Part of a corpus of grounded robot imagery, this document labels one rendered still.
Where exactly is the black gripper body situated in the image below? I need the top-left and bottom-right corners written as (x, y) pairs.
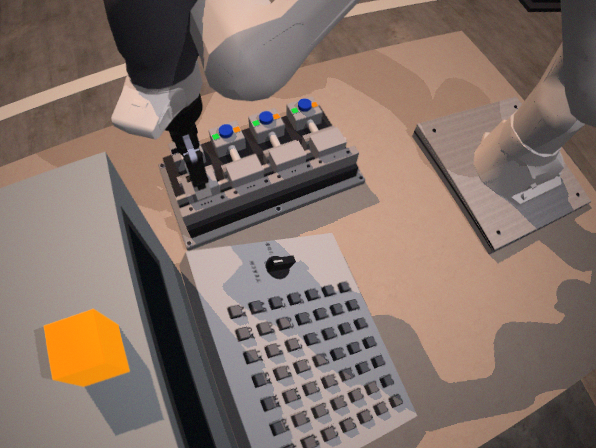
top-left (165, 93), bottom-right (203, 146)

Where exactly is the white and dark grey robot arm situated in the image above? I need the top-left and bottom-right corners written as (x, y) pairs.
top-left (103, 0), bottom-right (596, 206)

